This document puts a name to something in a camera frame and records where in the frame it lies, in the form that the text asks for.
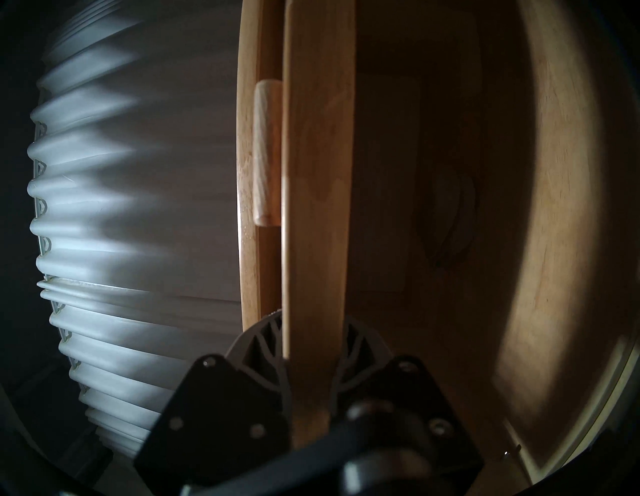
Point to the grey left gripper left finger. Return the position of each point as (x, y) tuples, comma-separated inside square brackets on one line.
[(225, 415)]

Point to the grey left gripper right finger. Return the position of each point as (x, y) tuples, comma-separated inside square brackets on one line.
[(410, 400)]

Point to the wooden sliding door with peg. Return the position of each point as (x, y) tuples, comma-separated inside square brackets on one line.
[(315, 175)]

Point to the grey curtain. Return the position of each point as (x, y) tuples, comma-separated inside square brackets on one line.
[(125, 200)]

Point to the wooden cabinet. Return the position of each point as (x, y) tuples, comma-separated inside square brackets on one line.
[(550, 200)]

